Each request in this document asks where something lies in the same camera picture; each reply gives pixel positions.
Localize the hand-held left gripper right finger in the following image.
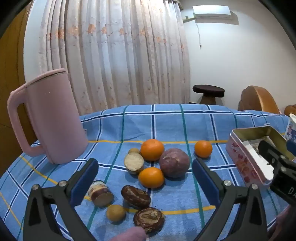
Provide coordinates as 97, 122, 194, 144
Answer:
191, 158, 270, 241

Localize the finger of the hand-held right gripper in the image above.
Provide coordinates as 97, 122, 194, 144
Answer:
258, 140, 286, 168
286, 141, 296, 161

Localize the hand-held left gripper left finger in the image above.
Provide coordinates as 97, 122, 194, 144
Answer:
23, 158, 100, 241

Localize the pink tin box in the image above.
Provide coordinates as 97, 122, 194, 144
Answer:
225, 126, 296, 187

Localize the small orange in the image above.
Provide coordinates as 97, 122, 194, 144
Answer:
194, 140, 213, 159

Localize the purple passion fruit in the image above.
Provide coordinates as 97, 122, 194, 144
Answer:
159, 148, 190, 178

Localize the cut round bread slice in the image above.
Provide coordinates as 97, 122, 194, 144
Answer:
124, 152, 144, 175

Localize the medium orange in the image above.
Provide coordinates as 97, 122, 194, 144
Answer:
138, 167, 165, 189

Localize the person's right forearm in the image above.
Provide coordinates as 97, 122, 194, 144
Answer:
267, 206, 296, 241

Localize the printed paper sheet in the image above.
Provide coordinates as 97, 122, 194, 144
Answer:
245, 138, 263, 154

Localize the blue printed paper cup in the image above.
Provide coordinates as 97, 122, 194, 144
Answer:
284, 113, 296, 142

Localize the brown wooden chair back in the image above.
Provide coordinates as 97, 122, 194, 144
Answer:
238, 85, 280, 114

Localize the large orange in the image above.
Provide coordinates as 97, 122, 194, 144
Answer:
140, 139, 165, 161

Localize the blue plaid cloth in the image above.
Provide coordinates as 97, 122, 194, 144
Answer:
0, 104, 296, 241

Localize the pink rounded object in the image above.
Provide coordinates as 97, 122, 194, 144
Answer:
117, 226, 147, 241

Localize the pink kettle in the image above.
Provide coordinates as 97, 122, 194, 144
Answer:
7, 68, 89, 164

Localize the dark round stool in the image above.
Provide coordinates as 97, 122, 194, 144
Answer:
193, 85, 225, 105

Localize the white floral curtain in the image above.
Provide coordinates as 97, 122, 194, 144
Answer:
38, 0, 191, 116

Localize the wooden door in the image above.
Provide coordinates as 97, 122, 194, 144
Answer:
0, 7, 30, 176

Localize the white air conditioner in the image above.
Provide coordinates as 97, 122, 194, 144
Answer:
193, 5, 232, 20

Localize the hanging white cable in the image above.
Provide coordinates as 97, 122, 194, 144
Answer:
196, 22, 202, 49

